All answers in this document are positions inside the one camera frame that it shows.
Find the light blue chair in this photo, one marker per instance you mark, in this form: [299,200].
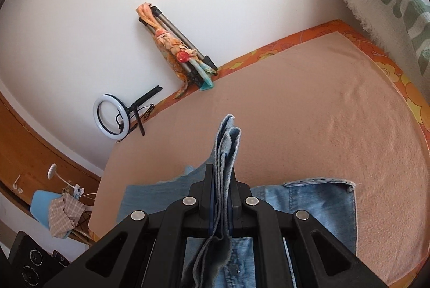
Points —
[42,204]

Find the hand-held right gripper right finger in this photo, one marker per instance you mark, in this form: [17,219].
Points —
[235,200]

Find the folded tripod with colourful scarf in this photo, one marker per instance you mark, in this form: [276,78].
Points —
[164,39]

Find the plaid cloth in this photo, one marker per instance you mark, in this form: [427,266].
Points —
[63,217]

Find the orange floral bedsheet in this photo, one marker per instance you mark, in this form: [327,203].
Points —
[302,34]

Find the light blue denim pants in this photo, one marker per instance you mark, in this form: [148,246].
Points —
[319,204]

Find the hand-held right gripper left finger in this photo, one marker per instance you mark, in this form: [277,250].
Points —
[209,194]

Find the peach blanket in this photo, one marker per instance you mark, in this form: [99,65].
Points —
[302,123]

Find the white desk lamp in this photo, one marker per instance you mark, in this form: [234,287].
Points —
[52,171]

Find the black gooseneck clip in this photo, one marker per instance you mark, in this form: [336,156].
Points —
[118,120]

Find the wooden door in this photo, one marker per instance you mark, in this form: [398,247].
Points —
[33,153]

